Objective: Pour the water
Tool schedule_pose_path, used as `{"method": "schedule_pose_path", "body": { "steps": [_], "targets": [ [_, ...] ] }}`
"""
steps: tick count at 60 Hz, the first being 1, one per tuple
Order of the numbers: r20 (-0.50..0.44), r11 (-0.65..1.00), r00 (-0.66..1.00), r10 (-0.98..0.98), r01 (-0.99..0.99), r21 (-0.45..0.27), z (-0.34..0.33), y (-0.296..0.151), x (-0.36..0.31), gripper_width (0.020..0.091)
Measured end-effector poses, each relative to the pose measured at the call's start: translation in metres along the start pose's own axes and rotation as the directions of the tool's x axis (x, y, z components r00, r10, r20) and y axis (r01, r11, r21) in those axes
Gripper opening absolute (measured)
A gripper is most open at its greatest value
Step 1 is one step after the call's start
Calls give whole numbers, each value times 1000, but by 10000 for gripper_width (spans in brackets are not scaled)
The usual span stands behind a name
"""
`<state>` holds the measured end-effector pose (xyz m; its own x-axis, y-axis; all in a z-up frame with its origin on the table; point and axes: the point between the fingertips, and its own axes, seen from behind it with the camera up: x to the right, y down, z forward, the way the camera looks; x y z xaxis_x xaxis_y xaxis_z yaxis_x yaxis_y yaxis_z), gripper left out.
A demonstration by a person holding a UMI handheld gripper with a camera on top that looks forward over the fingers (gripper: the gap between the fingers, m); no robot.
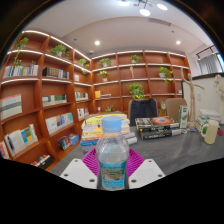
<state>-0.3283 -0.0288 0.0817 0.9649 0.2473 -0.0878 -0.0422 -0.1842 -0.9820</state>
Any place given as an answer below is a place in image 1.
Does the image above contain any cream ceramic mug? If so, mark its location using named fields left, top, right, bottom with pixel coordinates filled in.
left=200, top=119, right=220, bottom=145

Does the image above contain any black curtain rail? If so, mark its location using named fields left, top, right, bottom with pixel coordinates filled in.
left=195, top=44, right=218, bottom=61

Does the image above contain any wooden bookshelf unit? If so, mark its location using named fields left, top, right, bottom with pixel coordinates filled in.
left=0, top=29, right=190, bottom=171

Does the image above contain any branched ceiling lamp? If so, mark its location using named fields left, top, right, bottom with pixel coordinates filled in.
left=116, top=0, right=169, bottom=17

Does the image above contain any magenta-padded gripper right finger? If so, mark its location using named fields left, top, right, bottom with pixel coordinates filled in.
left=126, top=148, right=166, bottom=190

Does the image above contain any stack of dark books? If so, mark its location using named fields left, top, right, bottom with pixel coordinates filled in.
left=134, top=115, right=183, bottom=141

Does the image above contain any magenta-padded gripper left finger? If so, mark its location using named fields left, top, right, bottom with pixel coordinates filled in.
left=59, top=147, right=100, bottom=190

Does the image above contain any dark blue chair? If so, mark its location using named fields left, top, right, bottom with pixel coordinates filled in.
left=128, top=97, right=159, bottom=127

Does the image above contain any clear water bottle blue cap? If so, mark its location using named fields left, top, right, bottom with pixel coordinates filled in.
left=95, top=115, right=131, bottom=191

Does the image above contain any stack of colourful books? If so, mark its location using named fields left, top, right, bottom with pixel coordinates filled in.
left=79, top=112, right=138, bottom=154

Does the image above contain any ceiling air vent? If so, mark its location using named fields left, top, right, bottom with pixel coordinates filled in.
left=147, top=17, right=173, bottom=27

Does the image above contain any grey curtain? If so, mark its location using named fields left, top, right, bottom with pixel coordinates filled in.
left=197, top=53, right=223, bottom=76

